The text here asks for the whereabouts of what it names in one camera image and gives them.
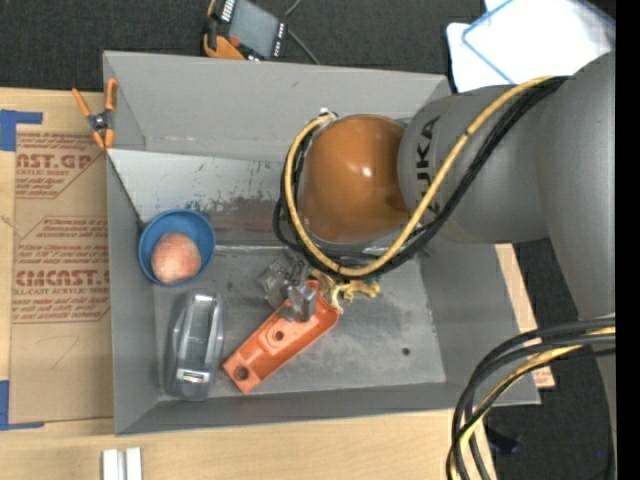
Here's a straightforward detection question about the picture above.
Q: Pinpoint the orange flat block with holes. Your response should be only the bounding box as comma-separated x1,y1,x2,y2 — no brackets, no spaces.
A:
222,280,341,395

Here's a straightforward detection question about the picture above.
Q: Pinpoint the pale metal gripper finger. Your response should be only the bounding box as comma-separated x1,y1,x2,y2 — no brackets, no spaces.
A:
279,282,318,322
256,259,301,305

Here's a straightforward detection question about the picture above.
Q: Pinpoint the clear plastic tape dispenser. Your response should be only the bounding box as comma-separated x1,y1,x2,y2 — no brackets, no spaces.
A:
163,290,225,402

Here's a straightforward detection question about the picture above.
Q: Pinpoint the pink-yellow peach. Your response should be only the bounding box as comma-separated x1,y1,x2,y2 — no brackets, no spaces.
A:
150,231,203,284

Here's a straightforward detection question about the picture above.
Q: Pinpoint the grey metal bin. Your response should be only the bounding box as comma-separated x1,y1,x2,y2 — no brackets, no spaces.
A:
102,50,542,437

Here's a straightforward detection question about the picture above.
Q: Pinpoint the brown cardboard board red print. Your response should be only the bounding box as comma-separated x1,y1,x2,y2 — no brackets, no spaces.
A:
0,86,555,430

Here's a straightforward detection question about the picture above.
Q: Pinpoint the blue bowl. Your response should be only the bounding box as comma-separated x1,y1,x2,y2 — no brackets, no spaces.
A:
137,209,217,287

